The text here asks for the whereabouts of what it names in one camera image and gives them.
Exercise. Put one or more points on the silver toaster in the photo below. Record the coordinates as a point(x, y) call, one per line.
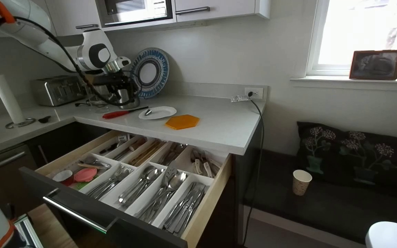
point(57, 90)

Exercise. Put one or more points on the blue patterned decorative plate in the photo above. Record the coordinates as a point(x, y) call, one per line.
point(157, 74)

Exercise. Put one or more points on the heap of small cutlery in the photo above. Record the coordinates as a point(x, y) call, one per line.
point(171, 153)

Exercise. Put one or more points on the microwave door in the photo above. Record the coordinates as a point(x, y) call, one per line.
point(133, 10)

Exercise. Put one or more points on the framed picture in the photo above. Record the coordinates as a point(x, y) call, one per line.
point(376, 64)

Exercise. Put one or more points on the dark floral cushion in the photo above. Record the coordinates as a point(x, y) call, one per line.
point(357, 155)

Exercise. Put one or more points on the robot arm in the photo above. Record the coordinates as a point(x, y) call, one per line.
point(29, 27)

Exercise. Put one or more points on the heap of table knives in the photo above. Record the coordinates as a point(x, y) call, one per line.
point(184, 210)

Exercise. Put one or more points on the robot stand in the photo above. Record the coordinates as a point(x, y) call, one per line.
point(29, 232)

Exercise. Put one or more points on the dark bench seat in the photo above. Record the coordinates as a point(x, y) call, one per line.
point(333, 206)

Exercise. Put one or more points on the green round lid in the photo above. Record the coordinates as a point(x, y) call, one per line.
point(81, 186)

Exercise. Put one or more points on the white plate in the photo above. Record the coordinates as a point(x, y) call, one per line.
point(162, 112)

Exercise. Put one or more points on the dishwasher door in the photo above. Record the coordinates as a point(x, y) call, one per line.
point(5, 179)

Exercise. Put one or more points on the small silver object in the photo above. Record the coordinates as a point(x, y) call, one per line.
point(148, 112)

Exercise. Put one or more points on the cabinet door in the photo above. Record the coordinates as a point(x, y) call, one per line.
point(215, 8)
point(71, 13)

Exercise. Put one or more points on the pink round lid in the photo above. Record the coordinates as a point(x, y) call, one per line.
point(85, 175)

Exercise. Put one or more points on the heap of wooden chopsticks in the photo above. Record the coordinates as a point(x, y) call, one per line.
point(146, 151)

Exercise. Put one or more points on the white cutlery tray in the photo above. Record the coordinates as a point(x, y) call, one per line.
point(143, 196)

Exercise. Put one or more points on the window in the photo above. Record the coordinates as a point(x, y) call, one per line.
point(364, 31)

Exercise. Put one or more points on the small red cup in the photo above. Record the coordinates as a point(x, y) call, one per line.
point(63, 177)

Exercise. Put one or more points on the small clear packet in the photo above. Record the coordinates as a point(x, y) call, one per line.
point(239, 98)

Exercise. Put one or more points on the metal paper towel holder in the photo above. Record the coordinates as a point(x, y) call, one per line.
point(28, 122)

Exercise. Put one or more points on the heap of serving spoons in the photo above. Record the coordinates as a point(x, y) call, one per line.
point(167, 193)

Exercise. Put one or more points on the small black object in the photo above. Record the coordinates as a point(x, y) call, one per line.
point(44, 119)

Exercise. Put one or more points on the white upper cabinet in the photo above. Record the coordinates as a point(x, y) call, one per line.
point(219, 8)

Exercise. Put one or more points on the silver kitchen utensil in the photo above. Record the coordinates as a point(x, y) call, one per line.
point(95, 163)

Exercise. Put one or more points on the heap of forks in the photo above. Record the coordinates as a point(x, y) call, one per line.
point(110, 182)

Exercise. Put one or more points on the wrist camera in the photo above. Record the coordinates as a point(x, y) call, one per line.
point(102, 80)

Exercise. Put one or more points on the white rounded object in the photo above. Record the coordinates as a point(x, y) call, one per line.
point(393, 236)

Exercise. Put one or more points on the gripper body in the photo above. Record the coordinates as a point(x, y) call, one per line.
point(122, 82)

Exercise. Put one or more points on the heap of kitchen utensils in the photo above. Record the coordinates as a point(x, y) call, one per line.
point(121, 146)

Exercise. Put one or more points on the glass lid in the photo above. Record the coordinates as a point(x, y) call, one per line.
point(95, 102)

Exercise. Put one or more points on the orange hexagonal trivet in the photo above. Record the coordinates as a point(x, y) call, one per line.
point(182, 122)

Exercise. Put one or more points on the paper cup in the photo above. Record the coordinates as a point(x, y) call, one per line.
point(301, 184)

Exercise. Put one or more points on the wall socket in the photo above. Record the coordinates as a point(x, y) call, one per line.
point(256, 93)

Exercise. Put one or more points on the drawer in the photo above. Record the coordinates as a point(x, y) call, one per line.
point(81, 210)

